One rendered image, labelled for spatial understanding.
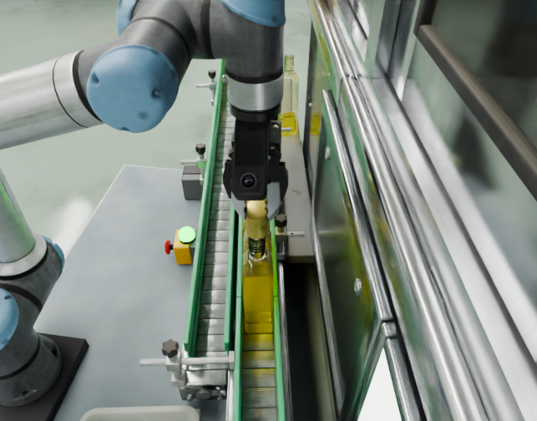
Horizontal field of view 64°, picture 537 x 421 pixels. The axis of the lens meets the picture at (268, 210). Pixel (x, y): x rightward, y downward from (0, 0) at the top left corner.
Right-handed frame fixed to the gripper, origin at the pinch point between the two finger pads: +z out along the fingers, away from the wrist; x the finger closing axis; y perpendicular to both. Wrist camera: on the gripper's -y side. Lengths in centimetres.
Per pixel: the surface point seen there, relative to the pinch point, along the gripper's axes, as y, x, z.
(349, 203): -10.0, -12.9, -12.9
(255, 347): -6.5, 0.3, 30.7
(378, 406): -31.8, -15.4, -5.4
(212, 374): -13.1, 7.8, 30.1
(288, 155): 60, -4, 32
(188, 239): 25.7, 21.3, 35.1
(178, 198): 52, 31, 45
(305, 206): 36.7, -9.3, 31.4
